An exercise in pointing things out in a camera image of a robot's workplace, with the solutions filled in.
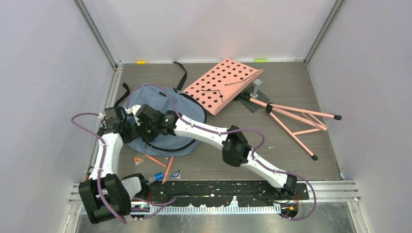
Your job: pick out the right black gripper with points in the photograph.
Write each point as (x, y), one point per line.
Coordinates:
(140, 128)

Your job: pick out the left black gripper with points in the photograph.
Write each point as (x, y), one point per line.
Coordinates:
(134, 133)

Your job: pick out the blue fabric backpack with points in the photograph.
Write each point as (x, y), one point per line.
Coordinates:
(161, 109)

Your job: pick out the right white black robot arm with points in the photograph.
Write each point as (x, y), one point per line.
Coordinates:
(231, 142)

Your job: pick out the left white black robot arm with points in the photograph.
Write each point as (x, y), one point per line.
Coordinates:
(104, 195)

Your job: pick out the small orange white eraser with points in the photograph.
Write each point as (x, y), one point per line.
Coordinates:
(138, 160)

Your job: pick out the orange pencil short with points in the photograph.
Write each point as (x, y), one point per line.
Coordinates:
(155, 160)

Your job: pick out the orange pencil long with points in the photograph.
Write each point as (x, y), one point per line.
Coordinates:
(167, 169)

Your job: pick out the blue grey glue stick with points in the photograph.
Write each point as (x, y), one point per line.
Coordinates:
(155, 178)

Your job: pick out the pink perforated music stand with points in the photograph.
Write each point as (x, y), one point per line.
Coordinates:
(221, 84)

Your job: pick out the dark grey lego plate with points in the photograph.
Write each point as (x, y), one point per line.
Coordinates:
(252, 91)

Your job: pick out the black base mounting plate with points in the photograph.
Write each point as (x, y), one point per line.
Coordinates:
(220, 193)

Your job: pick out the green tape marker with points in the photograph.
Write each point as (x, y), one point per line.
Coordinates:
(260, 60)

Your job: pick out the aluminium front rail frame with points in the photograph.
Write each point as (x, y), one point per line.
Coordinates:
(205, 163)

